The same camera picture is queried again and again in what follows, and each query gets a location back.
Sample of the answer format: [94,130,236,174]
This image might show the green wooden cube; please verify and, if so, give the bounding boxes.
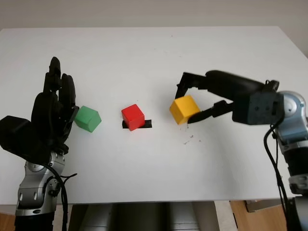
[74,105,102,133]

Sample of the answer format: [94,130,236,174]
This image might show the grey robot torso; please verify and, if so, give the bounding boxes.
[69,202,215,231]

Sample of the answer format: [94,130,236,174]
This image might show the black tape strip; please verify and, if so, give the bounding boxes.
[122,119,153,129]

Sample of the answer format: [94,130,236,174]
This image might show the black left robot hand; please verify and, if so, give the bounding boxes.
[31,56,80,155]

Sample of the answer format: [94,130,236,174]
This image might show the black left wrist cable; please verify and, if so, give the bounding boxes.
[45,163,78,231]

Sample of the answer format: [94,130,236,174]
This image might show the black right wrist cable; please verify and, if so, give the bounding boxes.
[263,122,293,231]

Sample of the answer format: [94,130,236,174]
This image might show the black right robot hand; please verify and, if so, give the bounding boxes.
[176,70,266,125]

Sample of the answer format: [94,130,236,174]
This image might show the white table leg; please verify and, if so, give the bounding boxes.
[213,201,234,231]

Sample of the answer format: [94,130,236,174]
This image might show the red wooden cube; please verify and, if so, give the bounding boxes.
[121,103,145,132]

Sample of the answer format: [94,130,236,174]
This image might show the yellow wooden cube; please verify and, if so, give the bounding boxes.
[169,95,201,126]

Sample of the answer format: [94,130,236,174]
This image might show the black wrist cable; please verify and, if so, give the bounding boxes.
[45,163,78,231]
[263,122,293,231]

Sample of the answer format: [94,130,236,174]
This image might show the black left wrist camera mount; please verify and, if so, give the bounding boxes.
[0,115,51,167]

